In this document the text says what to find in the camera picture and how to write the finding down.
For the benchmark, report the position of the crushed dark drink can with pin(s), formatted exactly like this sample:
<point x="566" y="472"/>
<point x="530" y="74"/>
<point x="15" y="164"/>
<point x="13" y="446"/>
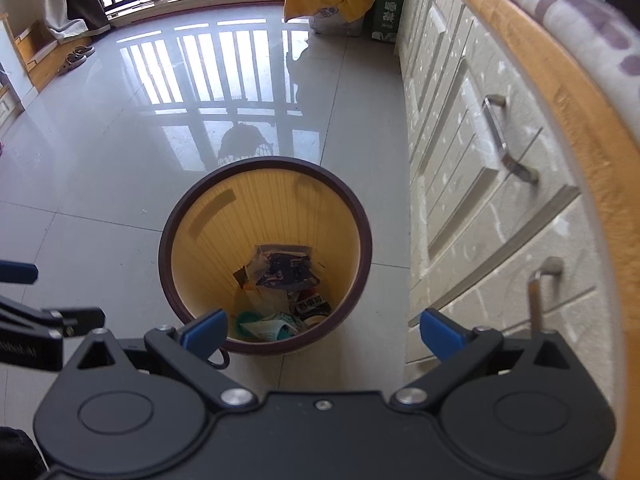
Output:
<point x="312" y="306"/>

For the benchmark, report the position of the yellow trash bin brown rim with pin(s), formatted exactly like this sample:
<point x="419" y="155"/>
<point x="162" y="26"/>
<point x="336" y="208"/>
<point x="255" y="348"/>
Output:
<point x="210" y="240"/>

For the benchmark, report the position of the wooden step platform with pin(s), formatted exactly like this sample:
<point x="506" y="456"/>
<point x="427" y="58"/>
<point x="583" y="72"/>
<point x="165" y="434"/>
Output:
<point x="40" y="55"/>

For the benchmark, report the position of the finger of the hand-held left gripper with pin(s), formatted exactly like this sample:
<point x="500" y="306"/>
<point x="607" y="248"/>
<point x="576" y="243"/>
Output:
<point x="75" y="320"/>
<point x="17" y="272"/>

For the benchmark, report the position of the green cardboard box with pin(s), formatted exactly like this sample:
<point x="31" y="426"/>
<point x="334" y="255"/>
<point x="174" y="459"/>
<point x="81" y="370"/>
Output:
<point x="390" y="5"/>

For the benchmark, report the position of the cream bed drawer cabinet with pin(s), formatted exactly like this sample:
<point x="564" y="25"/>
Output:
<point x="450" y="185"/>

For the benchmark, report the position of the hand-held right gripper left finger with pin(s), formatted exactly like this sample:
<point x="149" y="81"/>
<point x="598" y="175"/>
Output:
<point x="205" y="332"/>

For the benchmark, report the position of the green and white wrapper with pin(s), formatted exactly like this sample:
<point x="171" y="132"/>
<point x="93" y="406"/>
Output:
<point x="270" y="329"/>

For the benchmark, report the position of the person's dark clothing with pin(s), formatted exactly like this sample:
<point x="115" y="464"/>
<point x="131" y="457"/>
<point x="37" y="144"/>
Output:
<point x="17" y="455"/>

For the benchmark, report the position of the white printed bag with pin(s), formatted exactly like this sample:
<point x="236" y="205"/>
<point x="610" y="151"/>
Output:
<point x="332" y="22"/>

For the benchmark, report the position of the grey slipper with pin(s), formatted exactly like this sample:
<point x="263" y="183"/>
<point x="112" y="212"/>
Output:
<point x="84" y="51"/>
<point x="72" y="65"/>

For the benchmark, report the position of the dark snack wrapper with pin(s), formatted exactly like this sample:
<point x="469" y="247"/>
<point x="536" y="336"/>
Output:
<point x="285" y="267"/>

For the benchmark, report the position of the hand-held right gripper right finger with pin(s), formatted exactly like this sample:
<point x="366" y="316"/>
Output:
<point x="440" y="332"/>

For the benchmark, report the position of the brown and beige curtain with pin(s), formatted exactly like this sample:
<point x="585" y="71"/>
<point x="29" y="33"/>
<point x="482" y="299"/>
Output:
<point x="70" y="0"/>

